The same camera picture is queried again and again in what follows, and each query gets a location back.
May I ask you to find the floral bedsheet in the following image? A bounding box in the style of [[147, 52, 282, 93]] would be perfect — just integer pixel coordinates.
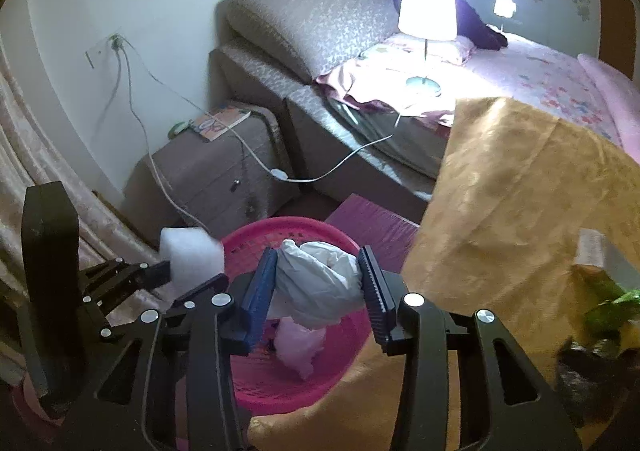
[[439, 34, 626, 148]]

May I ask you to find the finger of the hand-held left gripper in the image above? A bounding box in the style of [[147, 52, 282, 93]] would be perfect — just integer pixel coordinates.
[[86, 275, 231, 340], [81, 257, 174, 300]]

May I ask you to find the grey upholstered bed frame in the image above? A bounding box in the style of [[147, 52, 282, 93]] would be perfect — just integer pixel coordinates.
[[207, 44, 451, 223]]

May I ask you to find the brown nightstand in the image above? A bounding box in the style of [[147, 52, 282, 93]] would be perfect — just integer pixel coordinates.
[[122, 102, 302, 243]]

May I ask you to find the white foam block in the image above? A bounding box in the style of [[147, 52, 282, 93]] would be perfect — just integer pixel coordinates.
[[159, 227, 225, 303]]

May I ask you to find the floral pillow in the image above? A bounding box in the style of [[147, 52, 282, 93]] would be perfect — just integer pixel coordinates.
[[360, 32, 477, 68]]

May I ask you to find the golden tablecloth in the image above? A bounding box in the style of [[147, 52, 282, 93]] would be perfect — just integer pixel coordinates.
[[247, 96, 640, 451]]

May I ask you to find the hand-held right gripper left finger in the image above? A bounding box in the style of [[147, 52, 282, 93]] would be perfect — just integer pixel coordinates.
[[62, 248, 280, 451]]

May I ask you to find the white lamp cable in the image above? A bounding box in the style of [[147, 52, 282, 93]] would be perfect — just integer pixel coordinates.
[[112, 38, 407, 183]]

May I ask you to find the pink plastic bag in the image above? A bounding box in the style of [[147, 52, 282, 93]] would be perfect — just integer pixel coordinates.
[[274, 317, 327, 380]]

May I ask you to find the grey headboard cushion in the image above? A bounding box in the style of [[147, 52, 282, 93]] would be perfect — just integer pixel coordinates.
[[219, 0, 402, 85]]

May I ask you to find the pink pillow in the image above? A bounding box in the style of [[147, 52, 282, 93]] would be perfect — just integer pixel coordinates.
[[576, 52, 640, 167]]

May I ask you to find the pink satin cloth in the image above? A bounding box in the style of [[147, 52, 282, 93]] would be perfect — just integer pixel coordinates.
[[314, 56, 457, 128]]

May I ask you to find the white charging cable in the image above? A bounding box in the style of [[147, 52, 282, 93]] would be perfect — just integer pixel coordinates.
[[114, 45, 207, 232]]

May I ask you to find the patterned beige curtain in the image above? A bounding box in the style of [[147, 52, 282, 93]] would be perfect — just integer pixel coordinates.
[[0, 44, 168, 384]]

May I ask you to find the purple box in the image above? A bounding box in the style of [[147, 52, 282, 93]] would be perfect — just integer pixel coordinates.
[[324, 192, 422, 273]]

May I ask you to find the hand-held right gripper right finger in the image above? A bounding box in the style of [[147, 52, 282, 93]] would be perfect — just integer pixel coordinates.
[[357, 245, 583, 451]]

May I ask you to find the brown wooden door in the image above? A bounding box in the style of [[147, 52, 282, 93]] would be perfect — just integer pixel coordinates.
[[596, 0, 632, 78]]

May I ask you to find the colourful book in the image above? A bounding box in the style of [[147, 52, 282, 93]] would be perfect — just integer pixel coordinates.
[[189, 105, 252, 143]]

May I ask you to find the white tissue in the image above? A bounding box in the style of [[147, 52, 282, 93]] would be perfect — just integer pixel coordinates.
[[272, 238, 368, 330]]

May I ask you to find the dark crumpled wrapper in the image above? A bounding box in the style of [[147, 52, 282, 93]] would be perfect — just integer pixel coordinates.
[[554, 335, 637, 428]]

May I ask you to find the white shade table lamp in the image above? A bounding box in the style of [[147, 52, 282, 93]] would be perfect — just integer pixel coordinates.
[[397, 0, 459, 99]]

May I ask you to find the green crumpled wrapper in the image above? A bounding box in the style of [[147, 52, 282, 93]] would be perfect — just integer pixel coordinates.
[[584, 276, 640, 338]]

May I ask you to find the pink plastic basket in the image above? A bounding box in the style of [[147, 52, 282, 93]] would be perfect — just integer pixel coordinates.
[[219, 217, 375, 415]]

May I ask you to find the wall socket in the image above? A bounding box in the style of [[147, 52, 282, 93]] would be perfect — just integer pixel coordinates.
[[84, 32, 127, 70]]

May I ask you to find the dark purple plush toy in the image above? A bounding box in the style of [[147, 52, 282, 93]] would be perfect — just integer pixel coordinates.
[[387, 0, 509, 52]]

